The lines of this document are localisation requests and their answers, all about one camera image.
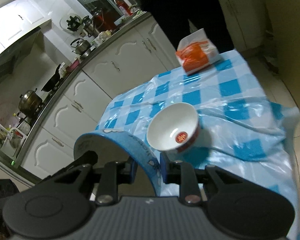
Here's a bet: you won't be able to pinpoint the blue floral bowl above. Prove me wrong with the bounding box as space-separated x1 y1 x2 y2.
74 128 162 196

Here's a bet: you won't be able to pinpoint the white lower kitchen cabinets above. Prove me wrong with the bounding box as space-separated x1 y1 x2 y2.
18 14 266 182

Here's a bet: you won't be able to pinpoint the red patterned bowl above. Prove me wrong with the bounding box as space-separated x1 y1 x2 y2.
146 102 200 154

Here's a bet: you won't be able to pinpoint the blue checkered plastic tablecloth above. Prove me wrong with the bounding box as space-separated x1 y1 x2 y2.
97 50 300 239

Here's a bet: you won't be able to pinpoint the white dish rack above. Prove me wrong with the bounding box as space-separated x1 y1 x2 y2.
0 124 27 160

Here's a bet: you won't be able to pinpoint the steel stock pot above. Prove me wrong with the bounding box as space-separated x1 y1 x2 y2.
18 88 43 118

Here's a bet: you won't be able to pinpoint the black wok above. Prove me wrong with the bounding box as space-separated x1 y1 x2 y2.
41 64 61 92

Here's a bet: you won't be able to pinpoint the pink small bowl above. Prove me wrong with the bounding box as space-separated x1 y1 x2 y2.
66 59 80 72

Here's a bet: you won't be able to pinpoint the orange tissue pack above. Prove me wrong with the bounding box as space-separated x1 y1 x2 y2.
175 28 221 75

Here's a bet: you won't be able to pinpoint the steel kettle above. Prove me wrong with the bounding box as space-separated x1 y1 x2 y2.
70 38 92 59

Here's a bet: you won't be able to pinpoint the glass french press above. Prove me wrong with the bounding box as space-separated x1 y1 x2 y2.
82 16 100 37

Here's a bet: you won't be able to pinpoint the range hood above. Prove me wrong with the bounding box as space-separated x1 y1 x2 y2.
0 19 51 84

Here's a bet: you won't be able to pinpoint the round glass lid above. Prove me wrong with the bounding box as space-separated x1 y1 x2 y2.
59 14 82 32

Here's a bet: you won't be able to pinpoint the person in black clothes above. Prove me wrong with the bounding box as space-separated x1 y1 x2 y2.
136 0 235 53

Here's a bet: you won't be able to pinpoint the white upper cabinets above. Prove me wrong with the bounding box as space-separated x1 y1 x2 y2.
0 0 50 54

